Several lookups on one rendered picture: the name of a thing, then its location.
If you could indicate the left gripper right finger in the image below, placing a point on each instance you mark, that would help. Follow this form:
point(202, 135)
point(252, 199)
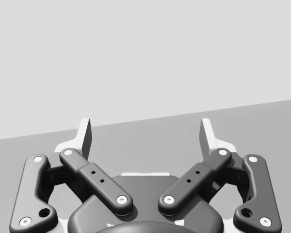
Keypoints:
point(196, 177)

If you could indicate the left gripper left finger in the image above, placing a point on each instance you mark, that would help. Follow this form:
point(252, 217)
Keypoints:
point(94, 177)

